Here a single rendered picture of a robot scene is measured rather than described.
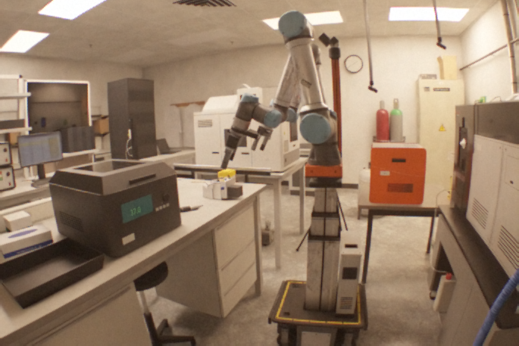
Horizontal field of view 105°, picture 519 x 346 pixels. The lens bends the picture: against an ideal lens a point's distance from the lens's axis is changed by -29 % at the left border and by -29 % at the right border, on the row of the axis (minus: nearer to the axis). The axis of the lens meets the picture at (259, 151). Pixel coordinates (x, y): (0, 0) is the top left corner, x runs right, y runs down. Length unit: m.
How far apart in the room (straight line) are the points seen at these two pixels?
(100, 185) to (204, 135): 1.73
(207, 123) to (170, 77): 4.38
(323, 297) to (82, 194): 1.31
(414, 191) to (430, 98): 2.89
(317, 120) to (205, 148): 1.73
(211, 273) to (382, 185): 1.35
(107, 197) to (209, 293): 0.98
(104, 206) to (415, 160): 1.93
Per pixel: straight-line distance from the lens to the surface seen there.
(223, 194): 1.67
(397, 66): 5.27
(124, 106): 3.71
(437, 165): 5.01
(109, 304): 1.08
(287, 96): 1.26
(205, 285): 1.74
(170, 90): 6.87
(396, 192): 2.20
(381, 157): 2.14
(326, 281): 1.61
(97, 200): 1.04
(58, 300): 0.93
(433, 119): 4.92
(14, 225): 1.50
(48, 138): 3.07
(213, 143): 2.59
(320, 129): 1.05
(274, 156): 2.34
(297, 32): 1.11
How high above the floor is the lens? 1.38
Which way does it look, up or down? 7 degrees down
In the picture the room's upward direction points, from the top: 2 degrees counter-clockwise
